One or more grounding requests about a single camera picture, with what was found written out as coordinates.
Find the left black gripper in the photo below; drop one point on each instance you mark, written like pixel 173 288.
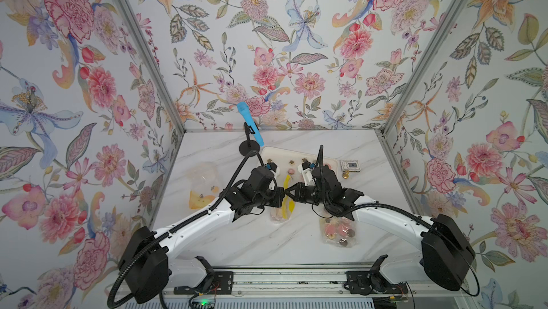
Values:
pixel 278 199

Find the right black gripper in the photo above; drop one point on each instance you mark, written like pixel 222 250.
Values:
pixel 300 194

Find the ziploc bag of cookies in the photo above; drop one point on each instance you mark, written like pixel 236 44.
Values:
pixel 339 232
pixel 283 214

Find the ziploc bag yellow duck print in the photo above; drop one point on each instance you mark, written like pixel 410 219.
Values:
pixel 205 185

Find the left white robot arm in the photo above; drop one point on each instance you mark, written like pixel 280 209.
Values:
pixel 148 264

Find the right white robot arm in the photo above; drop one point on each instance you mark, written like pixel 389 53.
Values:
pixel 446 255

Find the pile of poured cookies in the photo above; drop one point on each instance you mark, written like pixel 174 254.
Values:
pixel 294 168

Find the black microphone stand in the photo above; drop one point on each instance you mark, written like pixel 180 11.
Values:
pixel 249 144

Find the small QR code box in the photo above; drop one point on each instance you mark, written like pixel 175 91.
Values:
pixel 350 166

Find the blue microphone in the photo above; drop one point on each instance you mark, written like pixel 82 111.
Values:
pixel 245 112

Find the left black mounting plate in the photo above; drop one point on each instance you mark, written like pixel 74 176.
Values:
pixel 218 283

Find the black mounting plate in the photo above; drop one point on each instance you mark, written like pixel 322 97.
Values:
pixel 367 283
pixel 218 283

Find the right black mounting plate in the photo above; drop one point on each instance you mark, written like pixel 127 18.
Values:
pixel 367 283

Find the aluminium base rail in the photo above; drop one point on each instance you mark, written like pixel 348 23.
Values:
pixel 295 282

